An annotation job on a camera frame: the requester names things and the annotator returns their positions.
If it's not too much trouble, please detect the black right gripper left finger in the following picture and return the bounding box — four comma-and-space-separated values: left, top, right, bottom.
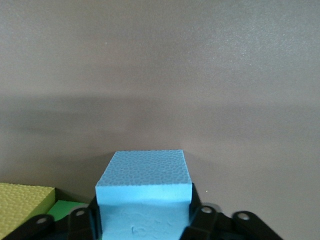
4, 195, 104, 240

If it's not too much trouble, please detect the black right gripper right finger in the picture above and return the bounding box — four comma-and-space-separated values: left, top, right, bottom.
179, 183, 285, 240

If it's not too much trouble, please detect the green foam block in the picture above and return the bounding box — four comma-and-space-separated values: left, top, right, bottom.
46, 199, 89, 222

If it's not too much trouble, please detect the yellow foam block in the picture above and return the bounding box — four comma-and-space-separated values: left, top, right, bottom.
0, 182, 57, 237

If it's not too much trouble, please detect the blue foam block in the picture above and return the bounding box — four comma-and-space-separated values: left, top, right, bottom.
95, 149, 193, 240

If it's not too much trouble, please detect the brown table cover sheet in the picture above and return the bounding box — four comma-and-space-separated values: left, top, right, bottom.
0, 0, 320, 240

